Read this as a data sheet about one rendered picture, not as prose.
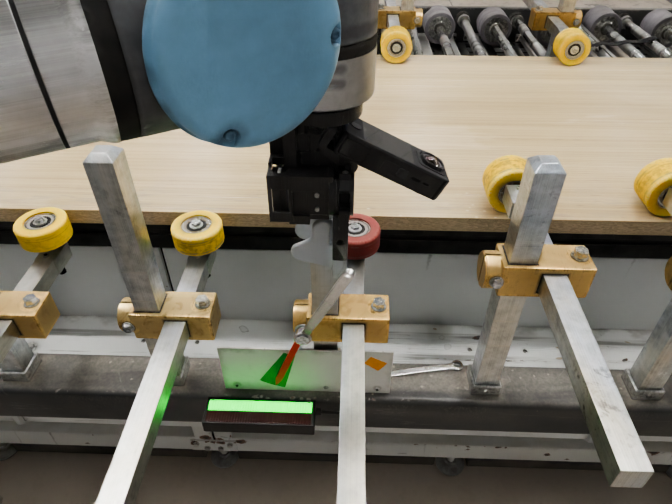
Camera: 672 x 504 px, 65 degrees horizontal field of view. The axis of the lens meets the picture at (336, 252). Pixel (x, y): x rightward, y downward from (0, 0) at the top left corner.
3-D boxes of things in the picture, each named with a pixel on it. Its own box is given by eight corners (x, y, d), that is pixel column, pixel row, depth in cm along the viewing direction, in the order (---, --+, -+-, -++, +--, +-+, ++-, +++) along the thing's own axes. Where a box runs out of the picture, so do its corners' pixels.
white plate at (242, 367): (389, 394, 83) (393, 354, 76) (225, 390, 83) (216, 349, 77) (389, 391, 83) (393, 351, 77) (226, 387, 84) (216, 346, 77)
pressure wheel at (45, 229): (96, 271, 91) (74, 217, 83) (49, 295, 86) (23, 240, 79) (74, 251, 95) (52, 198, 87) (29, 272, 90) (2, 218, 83)
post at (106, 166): (189, 407, 89) (110, 156, 58) (168, 407, 89) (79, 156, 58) (194, 390, 91) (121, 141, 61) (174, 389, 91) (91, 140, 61)
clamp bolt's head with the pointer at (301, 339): (282, 395, 81) (313, 337, 72) (266, 391, 80) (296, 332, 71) (283, 385, 82) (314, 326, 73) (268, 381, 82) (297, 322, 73)
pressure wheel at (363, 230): (377, 296, 86) (381, 241, 79) (328, 295, 86) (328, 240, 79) (376, 264, 92) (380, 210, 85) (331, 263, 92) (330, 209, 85)
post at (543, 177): (487, 417, 88) (569, 167, 57) (466, 417, 88) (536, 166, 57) (483, 399, 90) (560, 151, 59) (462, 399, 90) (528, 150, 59)
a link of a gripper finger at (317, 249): (294, 274, 60) (291, 206, 54) (346, 275, 60) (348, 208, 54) (291, 293, 57) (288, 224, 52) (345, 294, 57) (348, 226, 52)
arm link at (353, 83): (375, 25, 47) (378, 66, 39) (372, 79, 50) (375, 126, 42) (274, 23, 47) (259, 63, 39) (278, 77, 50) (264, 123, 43)
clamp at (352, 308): (387, 344, 75) (390, 320, 72) (293, 341, 76) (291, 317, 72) (386, 315, 80) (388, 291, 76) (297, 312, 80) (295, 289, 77)
